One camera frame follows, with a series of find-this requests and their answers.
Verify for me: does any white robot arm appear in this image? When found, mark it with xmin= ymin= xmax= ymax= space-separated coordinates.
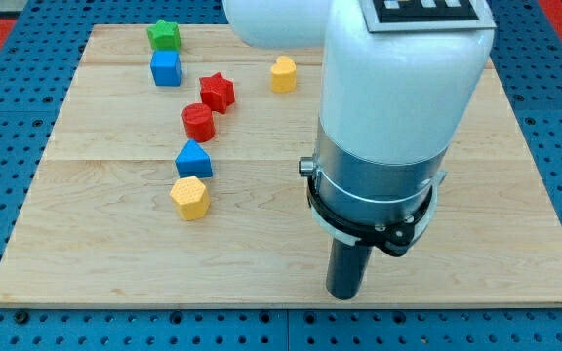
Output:
xmin=222 ymin=0 xmax=496 ymax=256

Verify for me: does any yellow hexagon block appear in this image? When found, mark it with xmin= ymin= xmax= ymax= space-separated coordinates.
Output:
xmin=170 ymin=176 xmax=211 ymax=221

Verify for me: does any blue triangle block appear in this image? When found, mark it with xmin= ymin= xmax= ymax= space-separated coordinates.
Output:
xmin=175 ymin=139 xmax=213 ymax=178

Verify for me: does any red cylinder block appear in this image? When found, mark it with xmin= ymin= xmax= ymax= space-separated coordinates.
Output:
xmin=181 ymin=102 xmax=216 ymax=142

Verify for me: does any yellow heart block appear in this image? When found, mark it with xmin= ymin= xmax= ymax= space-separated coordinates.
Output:
xmin=270 ymin=56 xmax=297 ymax=93

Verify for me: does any red star block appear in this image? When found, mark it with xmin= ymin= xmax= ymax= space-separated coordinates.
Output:
xmin=199 ymin=72 xmax=235 ymax=114

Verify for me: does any wooden board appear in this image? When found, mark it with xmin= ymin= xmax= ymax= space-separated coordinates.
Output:
xmin=0 ymin=24 xmax=562 ymax=309

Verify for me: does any black cylindrical end effector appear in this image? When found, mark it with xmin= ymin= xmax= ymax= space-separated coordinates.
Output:
xmin=326 ymin=239 xmax=373 ymax=300

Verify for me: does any blue cube block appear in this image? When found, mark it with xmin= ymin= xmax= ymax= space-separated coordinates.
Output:
xmin=150 ymin=51 xmax=182 ymax=87

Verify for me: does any green star block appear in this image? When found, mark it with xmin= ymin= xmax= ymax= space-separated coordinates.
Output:
xmin=146 ymin=19 xmax=181 ymax=51

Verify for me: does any fiducial marker plate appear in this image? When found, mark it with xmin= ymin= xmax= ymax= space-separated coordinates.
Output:
xmin=359 ymin=0 xmax=496 ymax=33

